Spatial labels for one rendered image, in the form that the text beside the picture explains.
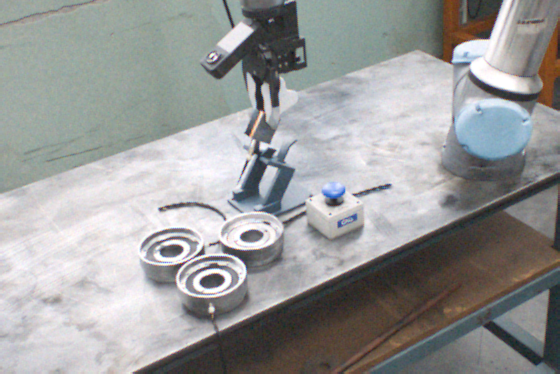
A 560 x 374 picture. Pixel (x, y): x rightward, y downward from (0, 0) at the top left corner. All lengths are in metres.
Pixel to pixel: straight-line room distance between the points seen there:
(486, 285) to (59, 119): 1.72
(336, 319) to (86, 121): 1.59
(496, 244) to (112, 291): 0.84
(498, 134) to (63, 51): 1.83
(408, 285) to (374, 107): 0.39
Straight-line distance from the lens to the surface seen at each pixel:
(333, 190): 1.38
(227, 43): 1.35
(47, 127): 2.96
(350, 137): 1.69
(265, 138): 1.43
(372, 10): 3.48
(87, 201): 1.60
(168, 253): 1.39
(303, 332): 1.60
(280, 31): 1.38
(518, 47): 1.32
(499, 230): 1.86
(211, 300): 1.25
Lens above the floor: 1.61
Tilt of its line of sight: 30 degrees down
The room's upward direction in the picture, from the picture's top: 5 degrees counter-clockwise
